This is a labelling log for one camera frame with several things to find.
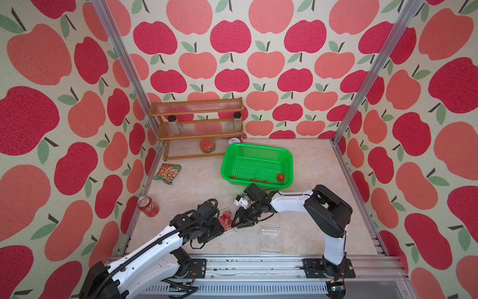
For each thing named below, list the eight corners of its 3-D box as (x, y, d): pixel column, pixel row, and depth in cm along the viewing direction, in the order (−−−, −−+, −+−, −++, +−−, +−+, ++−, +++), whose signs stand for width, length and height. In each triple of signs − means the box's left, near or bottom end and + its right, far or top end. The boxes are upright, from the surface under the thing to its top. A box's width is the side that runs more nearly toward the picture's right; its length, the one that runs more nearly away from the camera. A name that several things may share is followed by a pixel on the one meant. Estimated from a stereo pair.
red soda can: (144, 218, 90) (133, 208, 81) (148, 206, 94) (138, 195, 85) (156, 218, 90) (147, 208, 81) (160, 206, 94) (152, 195, 85)
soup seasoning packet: (155, 180, 104) (153, 177, 102) (165, 164, 111) (164, 161, 109) (172, 184, 102) (170, 181, 100) (181, 167, 110) (180, 164, 108)
